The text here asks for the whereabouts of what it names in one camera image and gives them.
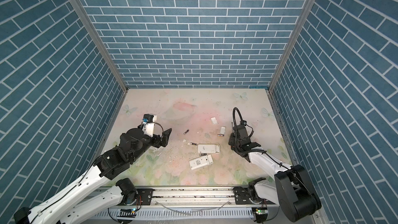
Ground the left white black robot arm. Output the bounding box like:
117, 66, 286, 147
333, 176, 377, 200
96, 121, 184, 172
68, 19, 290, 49
14, 128, 172, 224

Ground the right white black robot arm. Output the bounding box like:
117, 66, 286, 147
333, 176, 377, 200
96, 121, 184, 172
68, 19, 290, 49
229, 124, 322, 223

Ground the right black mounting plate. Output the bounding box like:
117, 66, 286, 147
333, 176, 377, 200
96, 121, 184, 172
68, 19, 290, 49
232, 186, 274, 205

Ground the black mounting plate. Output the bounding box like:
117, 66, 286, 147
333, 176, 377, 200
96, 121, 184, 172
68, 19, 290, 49
117, 188, 154, 207
232, 186, 274, 205

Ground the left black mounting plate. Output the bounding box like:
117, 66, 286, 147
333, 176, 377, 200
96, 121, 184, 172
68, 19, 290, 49
117, 188, 154, 207

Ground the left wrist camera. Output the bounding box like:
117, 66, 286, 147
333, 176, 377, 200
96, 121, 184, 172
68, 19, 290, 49
141, 114, 157, 138

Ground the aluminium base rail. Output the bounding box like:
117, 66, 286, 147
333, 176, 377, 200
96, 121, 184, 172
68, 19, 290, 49
54, 186, 330, 224

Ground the white perforated cable duct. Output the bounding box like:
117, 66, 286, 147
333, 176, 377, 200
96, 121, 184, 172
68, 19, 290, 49
90, 207, 254, 221

